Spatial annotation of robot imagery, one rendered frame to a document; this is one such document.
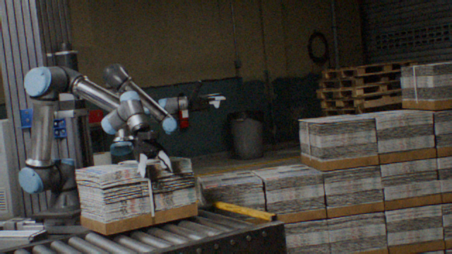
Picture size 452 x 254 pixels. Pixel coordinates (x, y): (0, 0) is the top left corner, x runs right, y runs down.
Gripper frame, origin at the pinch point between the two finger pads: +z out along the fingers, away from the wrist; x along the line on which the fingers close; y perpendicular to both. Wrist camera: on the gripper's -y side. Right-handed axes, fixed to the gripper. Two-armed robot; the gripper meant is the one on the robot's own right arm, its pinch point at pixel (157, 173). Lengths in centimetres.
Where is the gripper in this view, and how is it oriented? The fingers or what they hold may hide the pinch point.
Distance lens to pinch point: 236.0
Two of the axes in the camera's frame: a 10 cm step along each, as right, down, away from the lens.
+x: -8.6, 1.3, -5.0
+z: 3.4, 8.6, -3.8
